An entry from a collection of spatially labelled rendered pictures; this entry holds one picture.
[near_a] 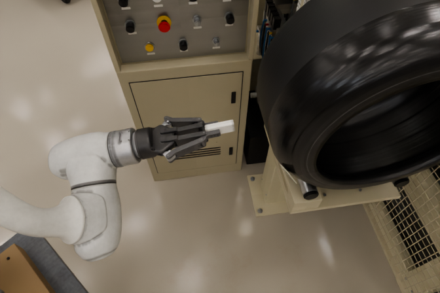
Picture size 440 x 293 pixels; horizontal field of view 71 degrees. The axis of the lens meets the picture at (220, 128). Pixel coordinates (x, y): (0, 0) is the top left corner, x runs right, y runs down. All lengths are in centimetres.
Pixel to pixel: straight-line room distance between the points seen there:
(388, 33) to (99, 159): 63
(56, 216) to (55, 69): 229
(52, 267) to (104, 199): 53
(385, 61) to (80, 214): 65
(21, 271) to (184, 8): 100
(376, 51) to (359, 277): 147
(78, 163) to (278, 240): 131
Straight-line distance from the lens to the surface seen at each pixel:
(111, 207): 76
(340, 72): 59
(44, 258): 127
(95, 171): 77
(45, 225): 72
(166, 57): 130
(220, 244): 181
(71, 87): 271
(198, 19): 119
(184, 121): 77
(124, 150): 75
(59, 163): 80
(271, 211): 189
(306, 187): 95
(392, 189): 118
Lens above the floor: 173
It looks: 52 degrees down
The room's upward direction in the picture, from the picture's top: straight up
